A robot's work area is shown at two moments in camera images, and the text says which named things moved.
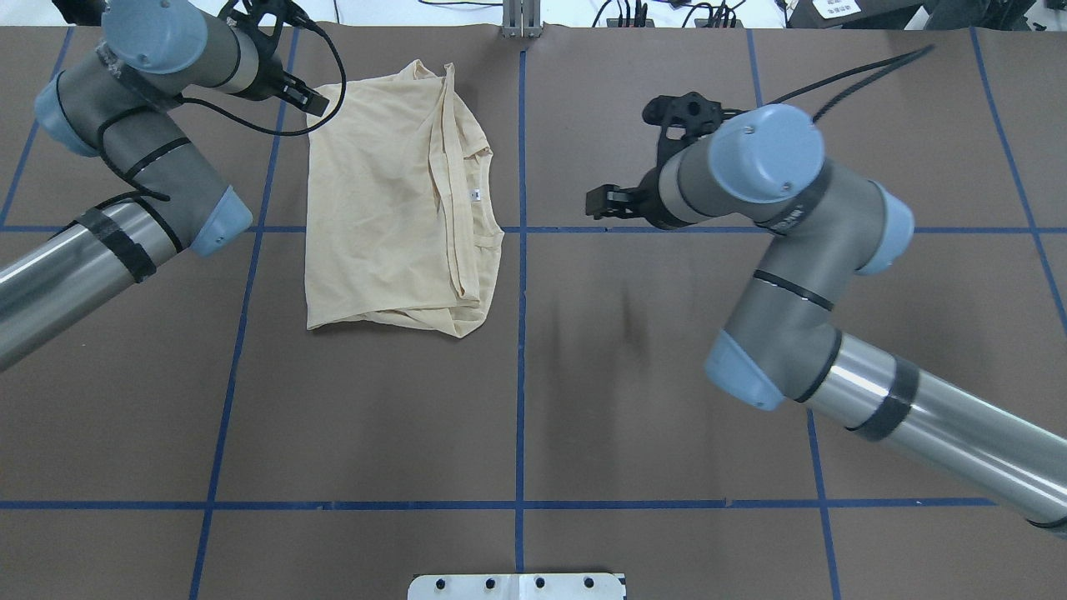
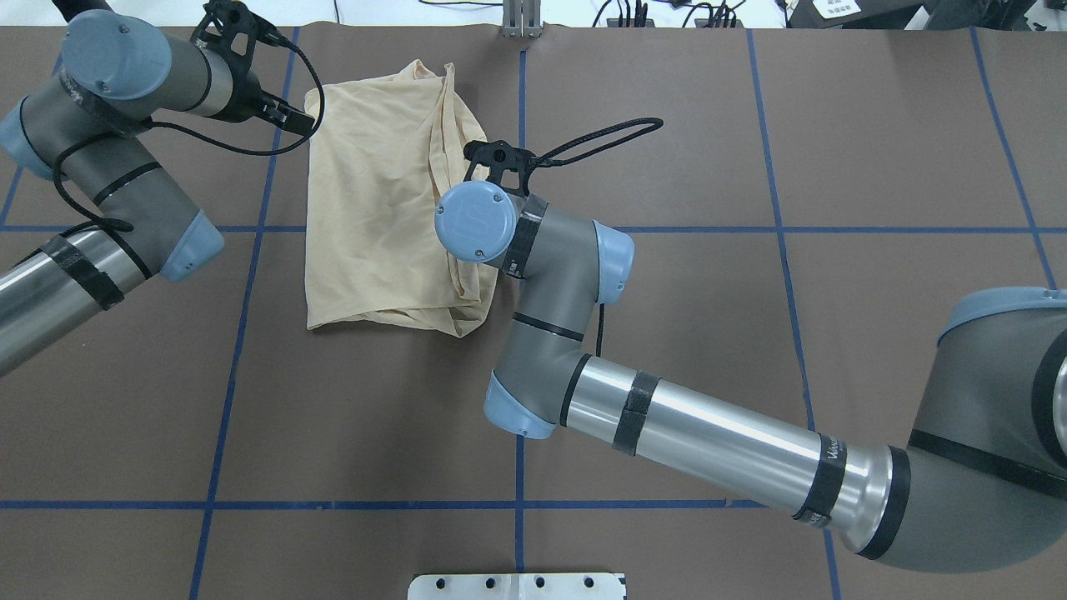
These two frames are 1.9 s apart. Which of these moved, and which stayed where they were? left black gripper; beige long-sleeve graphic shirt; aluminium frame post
Moved: left black gripper
Stayed: aluminium frame post; beige long-sleeve graphic shirt
